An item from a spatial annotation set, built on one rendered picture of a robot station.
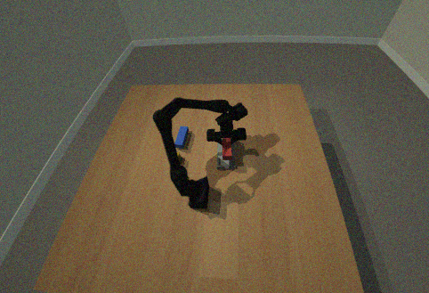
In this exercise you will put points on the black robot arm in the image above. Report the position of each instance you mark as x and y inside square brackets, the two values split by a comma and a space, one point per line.
[163, 121]

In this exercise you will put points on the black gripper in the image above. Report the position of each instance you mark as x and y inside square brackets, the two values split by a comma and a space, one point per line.
[235, 135]

